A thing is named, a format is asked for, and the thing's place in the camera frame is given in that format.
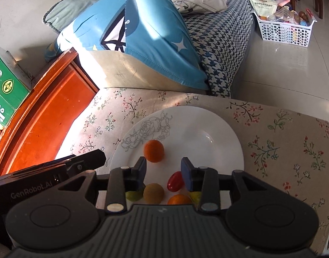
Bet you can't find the large green citrus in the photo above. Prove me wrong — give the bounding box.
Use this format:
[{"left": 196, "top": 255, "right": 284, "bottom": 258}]
[{"left": 189, "top": 192, "right": 202, "bottom": 206}]

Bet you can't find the small green citrus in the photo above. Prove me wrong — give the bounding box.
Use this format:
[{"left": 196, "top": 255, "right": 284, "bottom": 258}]
[{"left": 125, "top": 191, "right": 143, "bottom": 202}]

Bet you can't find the red cherry tomato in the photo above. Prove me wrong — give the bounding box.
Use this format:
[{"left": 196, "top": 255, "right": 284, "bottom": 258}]
[{"left": 167, "top": 171, "right": 185, "bottom": 192}]

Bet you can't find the small orange mandarin back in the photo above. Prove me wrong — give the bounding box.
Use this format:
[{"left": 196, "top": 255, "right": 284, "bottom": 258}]
[{"left": 167, "top": 194, "right": 192, "bottom": 205}]

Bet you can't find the brown kiwi front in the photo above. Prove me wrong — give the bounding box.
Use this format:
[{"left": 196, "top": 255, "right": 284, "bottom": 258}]
[{"left": 143, "top": 183, "right": 165, "bottom": 204}]

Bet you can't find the white floral plate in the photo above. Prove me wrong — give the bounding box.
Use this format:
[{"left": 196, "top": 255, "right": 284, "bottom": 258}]
[{"left": 98, "top": 106, "right": 244, "bottom": 188}]

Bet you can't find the floral tablecloth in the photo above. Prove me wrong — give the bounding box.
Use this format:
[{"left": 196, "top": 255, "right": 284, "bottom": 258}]
[{"left": 58, "top": 88, "right": 329, "bottom": 253}]

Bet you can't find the green cardboard box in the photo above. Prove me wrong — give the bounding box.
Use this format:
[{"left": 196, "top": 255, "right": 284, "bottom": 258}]
[{"left": 0, "top": 47, "right": 32, "bottom": 126}]

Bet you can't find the beige sofa armrest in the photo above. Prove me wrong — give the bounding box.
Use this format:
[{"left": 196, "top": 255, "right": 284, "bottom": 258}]
[{"left": 78, "top": 51, "right": 207, "bottom": 94}]

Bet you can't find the houndstooth sofa cover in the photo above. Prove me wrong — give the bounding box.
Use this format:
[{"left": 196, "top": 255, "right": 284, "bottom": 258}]
[{"left": 184, "top": 0, "right": 255, "bottom": 98}]

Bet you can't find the blue patterned pillow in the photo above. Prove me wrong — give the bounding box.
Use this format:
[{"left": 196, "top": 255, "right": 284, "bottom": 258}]
[{"left": 45, "top": 0, "right": 208, "bottom": 91}]

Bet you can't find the white plastic basket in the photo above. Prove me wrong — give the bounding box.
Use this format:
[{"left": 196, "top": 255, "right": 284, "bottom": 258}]
[{"left": 251, "top": 11, "right": 317, "bottom": 47}]

